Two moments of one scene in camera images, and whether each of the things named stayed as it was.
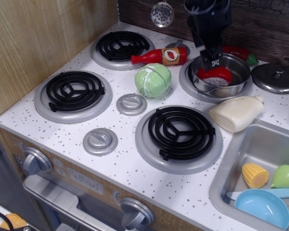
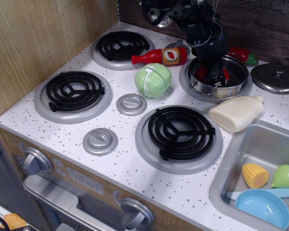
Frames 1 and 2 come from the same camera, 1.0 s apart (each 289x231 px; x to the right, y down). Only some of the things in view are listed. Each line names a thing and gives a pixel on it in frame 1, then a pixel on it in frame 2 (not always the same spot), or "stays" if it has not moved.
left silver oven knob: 35,161 stays
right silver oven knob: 135,214 stays
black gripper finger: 211,59 → 215,73
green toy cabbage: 152,80 stays
